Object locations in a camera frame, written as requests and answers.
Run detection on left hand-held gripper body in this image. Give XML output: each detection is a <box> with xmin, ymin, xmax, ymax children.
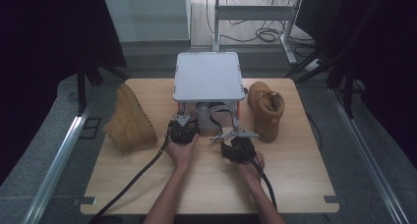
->
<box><xmin>166</xmin><ymin>113</ymin><xmax>201</xmax><ymax>146</ymax></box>

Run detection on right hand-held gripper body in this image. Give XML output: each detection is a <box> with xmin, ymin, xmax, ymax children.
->
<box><xmin>219</xmin><ymin>128</ymin><xmax>261</xmax><ymax>165</ymax></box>

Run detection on tan suede boot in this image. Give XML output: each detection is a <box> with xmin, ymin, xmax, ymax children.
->
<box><xmin>247</xmin><ymin>81</ymin><xmax>286</xmax><ymax>144</ymax></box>
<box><xmin>101</xmin><ymin>83</ymin><xmax>159</xmax><ymax>153</ymax></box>

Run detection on person's left hand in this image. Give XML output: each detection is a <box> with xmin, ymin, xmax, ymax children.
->
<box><xmin>164</xmin><ymin>134</ymin><xmax>201</xmax><ymax>171</ymax></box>

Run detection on person's right hand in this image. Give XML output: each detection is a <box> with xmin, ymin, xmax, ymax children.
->
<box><xmin>235</xmin><ymin>150</ymin><xmax>267</xmax><ymax>183</ymax></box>

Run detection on white panel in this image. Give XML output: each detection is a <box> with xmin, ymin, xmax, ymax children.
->
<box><xmin>103</xmin><ymin>0</ymin><xmax>192</xmax><ymax>43</ymax></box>

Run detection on black metal stand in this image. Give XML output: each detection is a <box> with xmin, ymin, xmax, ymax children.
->
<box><xmin>284</xmin><ymin>0</ymin><xmax>383</xmax><ymax>120</ymax></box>
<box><xmin>76</xmin><ymin>51</ymin><xmax>131</xmax><ymax>118</ymax></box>

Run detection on white power strip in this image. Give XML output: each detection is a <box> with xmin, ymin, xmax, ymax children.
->
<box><xmin>302</xmin><ymin>57</ymin><xmax>325</xmax><ymax>74</ymax></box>

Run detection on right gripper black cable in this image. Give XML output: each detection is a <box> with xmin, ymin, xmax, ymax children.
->
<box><xmin>250</xmin><ymin>157</ymin><xmax>278</xmax><ymax>212</ymax></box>

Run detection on thin black cable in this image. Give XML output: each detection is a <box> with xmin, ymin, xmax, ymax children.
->
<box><xmin>305</xmin><ymin>113</ymin><xmax>325</xmax><ymax>152</ymax></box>

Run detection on black floor bracket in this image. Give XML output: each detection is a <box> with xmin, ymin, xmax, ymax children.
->
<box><xmin>78</xmin><ymin>116</ymin><xmax>103</xmax><ymax>140</ymax></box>

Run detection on black floor cables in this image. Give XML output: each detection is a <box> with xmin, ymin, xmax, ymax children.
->
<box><xmin>206</xmin><ymin>0</ymin><xmax>317</xmax><ymax>51</ymax></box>

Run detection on white metal desk frame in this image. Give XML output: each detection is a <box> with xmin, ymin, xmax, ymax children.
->
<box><xmin>211</xmin><ymin>0</ymin><xmax>305</xmax><ymax>67</ymax></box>

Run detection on aluminium rail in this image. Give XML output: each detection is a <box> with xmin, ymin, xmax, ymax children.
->
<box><xmin>328</xmin><ymin>85</ymin><xmax>411</xmax><ymax>224</ymax></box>
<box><xmin>21</xmin><ymin>97</ymin><xmax>96</xmax><ymax>224</ymax></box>

